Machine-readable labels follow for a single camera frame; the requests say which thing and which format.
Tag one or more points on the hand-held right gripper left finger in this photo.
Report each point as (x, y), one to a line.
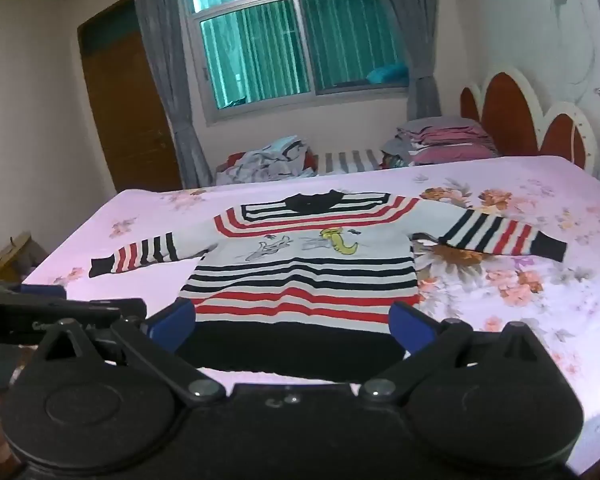
(172, 327)

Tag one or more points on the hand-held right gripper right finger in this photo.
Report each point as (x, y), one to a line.
(410, 327)

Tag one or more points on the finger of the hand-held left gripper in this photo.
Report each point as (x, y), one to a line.
(80, 312)
(42, 291)

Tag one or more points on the striped knit sweater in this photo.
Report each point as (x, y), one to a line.
(300, 280)

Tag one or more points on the pile of crumpled clothes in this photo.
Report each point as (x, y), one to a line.
(265, 162)

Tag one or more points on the wooden furniture piece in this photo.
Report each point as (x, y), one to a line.
(11, 255)

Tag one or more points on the pink floral bed sheet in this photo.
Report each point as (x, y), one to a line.
(505, 310)

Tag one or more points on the colourful printed cloth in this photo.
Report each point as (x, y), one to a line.
(396, 161)

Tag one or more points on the grey white striped cloth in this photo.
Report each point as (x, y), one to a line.
(347, 160)

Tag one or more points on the brown wooden door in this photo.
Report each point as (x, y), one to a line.
(125, 125)

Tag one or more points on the stack of pink pillows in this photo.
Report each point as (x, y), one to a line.
(450, 140)

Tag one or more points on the scalloped red white headboard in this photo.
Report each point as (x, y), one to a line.
(510, 115)

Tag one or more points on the turquoise cloth bundle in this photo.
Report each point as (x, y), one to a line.
(387, 74)

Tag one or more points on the grey curtain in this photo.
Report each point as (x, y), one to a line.
(165, 60)
(420, 35)

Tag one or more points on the window with green glass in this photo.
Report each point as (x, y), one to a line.
(260, 50)

